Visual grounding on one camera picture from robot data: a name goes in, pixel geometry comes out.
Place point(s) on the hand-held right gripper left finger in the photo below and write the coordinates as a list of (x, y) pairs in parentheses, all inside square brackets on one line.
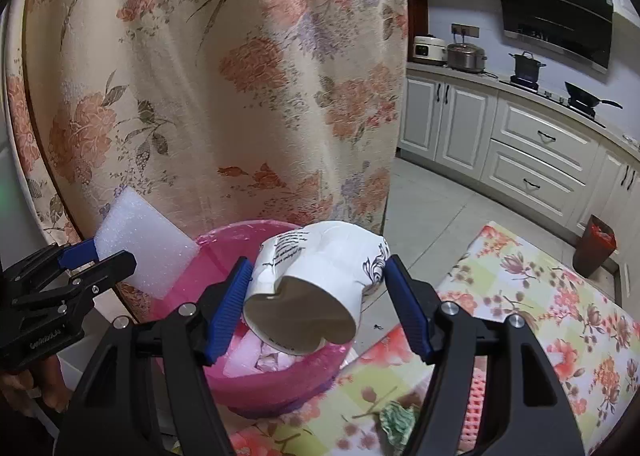
[(230, 316)]

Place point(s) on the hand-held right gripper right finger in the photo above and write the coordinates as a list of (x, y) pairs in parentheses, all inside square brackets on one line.
[(407, 306)]

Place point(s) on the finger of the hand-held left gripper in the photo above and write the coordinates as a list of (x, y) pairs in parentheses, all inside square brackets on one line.
[(80, 252), (107, 271)]

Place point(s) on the chunky white foam block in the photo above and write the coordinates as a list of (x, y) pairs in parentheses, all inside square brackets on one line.
[(240, 356)]

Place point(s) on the pink lined plastic bin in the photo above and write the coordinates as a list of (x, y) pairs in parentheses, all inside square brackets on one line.
[(270, 391)]

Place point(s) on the printed paper cup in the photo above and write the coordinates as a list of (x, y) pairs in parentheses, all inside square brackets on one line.
[(310, 286)]

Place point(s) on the person's left hand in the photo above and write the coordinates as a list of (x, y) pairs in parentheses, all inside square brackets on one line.
[(45, 386)]

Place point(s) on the green striped cloth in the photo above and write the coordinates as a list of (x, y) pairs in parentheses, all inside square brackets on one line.
[(397, 421)]

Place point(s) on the pink foam fruit net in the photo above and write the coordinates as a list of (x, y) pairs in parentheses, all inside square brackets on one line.
[(475, 401)]

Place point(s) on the floral tablecloth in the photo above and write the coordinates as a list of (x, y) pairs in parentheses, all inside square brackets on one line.
[(525, 296)]

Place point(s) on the brown bin with red bag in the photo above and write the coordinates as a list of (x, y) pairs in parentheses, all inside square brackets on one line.
[(592, 256)]

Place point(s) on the white base cabinets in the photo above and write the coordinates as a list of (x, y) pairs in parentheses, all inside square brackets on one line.
[(525, 145)]

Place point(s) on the floral curtain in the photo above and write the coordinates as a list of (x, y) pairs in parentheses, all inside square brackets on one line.
[(200, 85)]

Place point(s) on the silver pressure cooker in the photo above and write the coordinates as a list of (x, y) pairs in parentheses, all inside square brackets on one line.
[(465, 58)]

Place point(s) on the black gas hob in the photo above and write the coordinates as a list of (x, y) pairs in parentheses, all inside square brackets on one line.
[(550, 94)]

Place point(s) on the white rice cooker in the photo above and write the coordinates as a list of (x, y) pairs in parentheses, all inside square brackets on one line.
[(429, 50)]

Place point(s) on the black stock pot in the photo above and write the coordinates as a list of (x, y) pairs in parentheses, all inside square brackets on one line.
[(526, 66)]

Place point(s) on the black wok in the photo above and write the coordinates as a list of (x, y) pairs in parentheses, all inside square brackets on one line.
[(582, 94)]

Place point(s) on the dark wooden panel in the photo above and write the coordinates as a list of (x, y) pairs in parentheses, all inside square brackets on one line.
[(416, 15)]

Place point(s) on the black range hood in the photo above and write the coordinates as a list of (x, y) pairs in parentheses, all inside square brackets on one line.
[(555, 10)]

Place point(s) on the wall outlet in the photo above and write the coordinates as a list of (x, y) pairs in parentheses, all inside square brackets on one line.
[(465, 30)]

